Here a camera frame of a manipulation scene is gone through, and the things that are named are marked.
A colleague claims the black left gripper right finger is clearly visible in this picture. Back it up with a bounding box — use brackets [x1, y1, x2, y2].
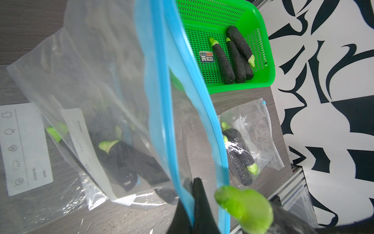
[192, 177, 220, 234]

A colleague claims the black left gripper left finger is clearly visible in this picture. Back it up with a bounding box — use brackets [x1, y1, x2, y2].
[166, 179, 194, 234]

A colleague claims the green plastic basket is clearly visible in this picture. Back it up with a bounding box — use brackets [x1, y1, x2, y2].
[176, 1, 276, 94]

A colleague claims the lifted clear zip-top bag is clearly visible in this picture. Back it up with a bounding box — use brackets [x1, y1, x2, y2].
[218, 98, 284, 188]

